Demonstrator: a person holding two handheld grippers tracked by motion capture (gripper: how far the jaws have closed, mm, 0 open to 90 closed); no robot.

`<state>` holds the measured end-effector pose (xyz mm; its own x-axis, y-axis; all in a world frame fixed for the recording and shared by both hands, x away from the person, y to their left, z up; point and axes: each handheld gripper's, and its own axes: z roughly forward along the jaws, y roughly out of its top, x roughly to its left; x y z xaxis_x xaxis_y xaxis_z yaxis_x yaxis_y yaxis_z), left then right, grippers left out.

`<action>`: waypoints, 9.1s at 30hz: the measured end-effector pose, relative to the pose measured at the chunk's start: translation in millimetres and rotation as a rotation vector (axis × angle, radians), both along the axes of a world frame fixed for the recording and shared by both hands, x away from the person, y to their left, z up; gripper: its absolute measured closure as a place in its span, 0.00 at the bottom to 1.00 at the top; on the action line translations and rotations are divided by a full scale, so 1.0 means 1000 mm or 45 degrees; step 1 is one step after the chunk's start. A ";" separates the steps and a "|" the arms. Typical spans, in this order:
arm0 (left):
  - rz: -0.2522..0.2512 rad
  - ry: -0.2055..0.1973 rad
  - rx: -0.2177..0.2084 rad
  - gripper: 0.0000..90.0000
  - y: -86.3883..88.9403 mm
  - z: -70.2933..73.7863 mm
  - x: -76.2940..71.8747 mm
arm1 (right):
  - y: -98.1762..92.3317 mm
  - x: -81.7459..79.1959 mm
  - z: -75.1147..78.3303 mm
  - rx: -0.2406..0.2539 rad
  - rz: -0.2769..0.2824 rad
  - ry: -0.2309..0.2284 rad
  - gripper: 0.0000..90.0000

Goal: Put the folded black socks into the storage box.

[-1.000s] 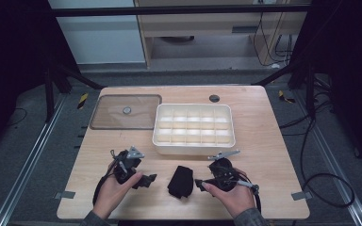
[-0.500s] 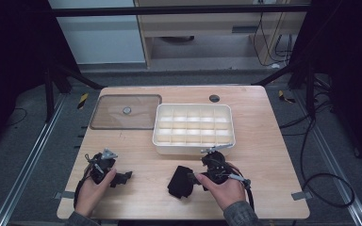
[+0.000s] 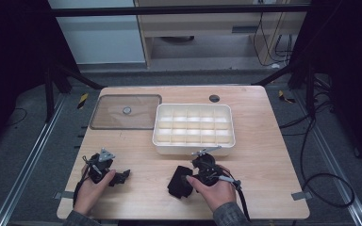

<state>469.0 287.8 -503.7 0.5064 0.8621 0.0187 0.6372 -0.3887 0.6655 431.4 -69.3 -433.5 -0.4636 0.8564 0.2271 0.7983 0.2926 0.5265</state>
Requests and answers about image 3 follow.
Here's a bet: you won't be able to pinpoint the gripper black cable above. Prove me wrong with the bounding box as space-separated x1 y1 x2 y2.
72 154 92 208
217 174 252 222

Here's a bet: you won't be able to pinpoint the hanging black desk cables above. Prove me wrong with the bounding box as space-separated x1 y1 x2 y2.
252 11 294 68

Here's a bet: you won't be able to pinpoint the black sock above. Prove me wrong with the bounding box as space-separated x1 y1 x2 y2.
167 165 195 200

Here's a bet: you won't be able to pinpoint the looped black floor cable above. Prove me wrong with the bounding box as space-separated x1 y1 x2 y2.
299 117 356 209

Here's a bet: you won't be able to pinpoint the black metal stand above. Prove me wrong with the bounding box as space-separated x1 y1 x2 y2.
251 60 317 121
42 60 106 124

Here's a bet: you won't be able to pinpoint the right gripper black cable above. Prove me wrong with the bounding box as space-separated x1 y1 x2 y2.
217 174 252 222

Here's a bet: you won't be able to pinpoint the light wooden desk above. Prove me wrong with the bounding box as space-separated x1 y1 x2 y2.
133 0 311 69

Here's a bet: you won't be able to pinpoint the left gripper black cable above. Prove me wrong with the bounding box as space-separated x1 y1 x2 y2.
72 154 92 208

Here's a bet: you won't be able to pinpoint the transparent box lid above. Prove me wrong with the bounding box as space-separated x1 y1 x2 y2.
89 93 163 131

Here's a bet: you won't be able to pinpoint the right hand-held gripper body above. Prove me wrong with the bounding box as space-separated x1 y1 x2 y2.
190 144 226 187

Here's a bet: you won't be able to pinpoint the white cabinet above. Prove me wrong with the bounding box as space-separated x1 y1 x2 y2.
47 0 147 66

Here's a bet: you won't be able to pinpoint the person's right hand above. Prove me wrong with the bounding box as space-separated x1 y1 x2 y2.
186 164 238 213

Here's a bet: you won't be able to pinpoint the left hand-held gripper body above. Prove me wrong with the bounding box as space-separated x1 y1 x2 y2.
88 148 117 185

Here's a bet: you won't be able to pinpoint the thin black floor cable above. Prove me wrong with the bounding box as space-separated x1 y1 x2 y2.
1 107 28 129

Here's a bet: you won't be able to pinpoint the person's left hand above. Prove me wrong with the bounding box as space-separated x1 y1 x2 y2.
73 169 118 218

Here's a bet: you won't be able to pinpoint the white divided storage box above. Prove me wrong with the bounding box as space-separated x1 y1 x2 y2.
152 103 237 157

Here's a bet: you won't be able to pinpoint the black curtain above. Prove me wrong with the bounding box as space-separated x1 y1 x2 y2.
0 0 80 154
290 0 362 173

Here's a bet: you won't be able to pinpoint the yellow black striped tape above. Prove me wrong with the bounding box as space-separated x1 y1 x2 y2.
76 92 90 110
278 89 296 105

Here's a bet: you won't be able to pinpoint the aluminium floor rail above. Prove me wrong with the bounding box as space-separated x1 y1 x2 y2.
0 93 68 226
293 89 362 226

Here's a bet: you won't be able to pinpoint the grey metal bracket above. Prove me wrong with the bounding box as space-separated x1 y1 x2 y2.
290 191 313 202
54 190 76 201

